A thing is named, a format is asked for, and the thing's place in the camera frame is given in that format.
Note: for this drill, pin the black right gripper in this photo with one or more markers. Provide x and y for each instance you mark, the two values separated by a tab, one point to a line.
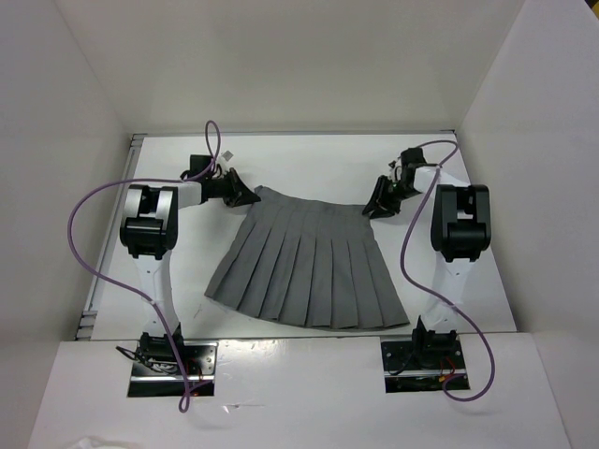
379	201

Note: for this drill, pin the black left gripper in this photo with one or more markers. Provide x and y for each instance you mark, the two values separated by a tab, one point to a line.
239	193

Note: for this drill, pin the grey pleated skirt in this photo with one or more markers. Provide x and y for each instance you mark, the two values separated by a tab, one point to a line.
307	263

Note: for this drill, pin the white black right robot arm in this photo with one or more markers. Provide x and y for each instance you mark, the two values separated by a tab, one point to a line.
460	233

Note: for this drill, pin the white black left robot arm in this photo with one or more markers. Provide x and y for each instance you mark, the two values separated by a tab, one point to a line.
149	231

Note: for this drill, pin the white cloth at bottom edge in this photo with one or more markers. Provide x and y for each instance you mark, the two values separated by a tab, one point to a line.
99	443

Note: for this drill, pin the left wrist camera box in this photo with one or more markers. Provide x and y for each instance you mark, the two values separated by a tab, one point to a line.
226	156

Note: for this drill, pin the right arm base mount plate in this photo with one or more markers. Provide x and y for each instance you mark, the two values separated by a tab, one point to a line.
410	370

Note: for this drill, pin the aluminium table edge rail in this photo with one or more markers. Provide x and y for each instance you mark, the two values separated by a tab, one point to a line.
96	291

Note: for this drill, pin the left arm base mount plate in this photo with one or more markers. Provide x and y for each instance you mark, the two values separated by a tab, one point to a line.
162	378

